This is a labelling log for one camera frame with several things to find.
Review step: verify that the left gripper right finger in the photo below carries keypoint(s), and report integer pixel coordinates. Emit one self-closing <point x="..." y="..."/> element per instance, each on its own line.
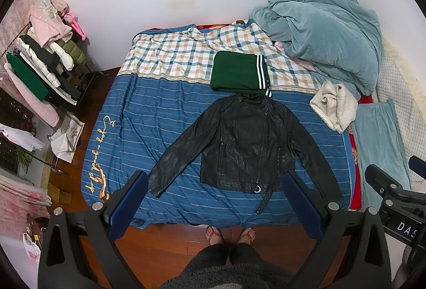
<point x="366" y="263"/>

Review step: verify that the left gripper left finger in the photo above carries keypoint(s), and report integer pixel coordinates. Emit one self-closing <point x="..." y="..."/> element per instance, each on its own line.
<point x="63" y="263"/>

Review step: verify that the black leather jacket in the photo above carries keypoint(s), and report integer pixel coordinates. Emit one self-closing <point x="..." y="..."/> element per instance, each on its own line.
<point x="246" y="143"/>

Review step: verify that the clothes rack with garments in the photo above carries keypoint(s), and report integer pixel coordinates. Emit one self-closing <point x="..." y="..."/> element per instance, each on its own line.
<point x="62" y="66"/>

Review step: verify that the light blue folded blanket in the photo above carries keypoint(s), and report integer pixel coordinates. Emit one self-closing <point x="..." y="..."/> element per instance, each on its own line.
<point x="378" y="140"/>

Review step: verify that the white patterned cloth bag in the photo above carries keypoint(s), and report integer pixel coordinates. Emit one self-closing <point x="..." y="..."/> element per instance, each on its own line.
<point x="65" y="140"/>

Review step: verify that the person's left sandaled foot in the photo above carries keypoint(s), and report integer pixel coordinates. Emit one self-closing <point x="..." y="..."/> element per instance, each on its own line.
<point x="214" y="236"/>

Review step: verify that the person's sandaled foot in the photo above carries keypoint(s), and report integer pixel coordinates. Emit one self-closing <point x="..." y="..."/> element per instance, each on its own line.
<point x="214" y="236"/>
<point x="247" y="236"/>

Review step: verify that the person's right sandaled foot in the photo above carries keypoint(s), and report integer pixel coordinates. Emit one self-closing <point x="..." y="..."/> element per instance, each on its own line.
<point x="247" y="236"/>

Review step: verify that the cream knitted garment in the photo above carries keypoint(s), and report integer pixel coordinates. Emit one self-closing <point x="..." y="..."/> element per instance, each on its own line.
<point x="335" y="105"/>

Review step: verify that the white quilted mattress pad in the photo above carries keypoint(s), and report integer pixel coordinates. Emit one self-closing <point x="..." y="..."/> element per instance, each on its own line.
<point x="397" y="82"/>

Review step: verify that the green hanging garment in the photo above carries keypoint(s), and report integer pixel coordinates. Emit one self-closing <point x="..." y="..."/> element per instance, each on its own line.
<point x="28" y="77"/>

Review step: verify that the teal blue duvet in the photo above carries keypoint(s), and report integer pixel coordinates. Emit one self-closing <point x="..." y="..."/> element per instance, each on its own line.
<point x="340" y="38"/>

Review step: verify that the folded green striped garment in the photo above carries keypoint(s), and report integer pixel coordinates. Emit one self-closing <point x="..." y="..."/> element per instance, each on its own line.
<point x="240" y="73"/>

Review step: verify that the pink hooded coat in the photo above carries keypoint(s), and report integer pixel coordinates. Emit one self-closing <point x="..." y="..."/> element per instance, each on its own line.
<point x="47" y="23"/>

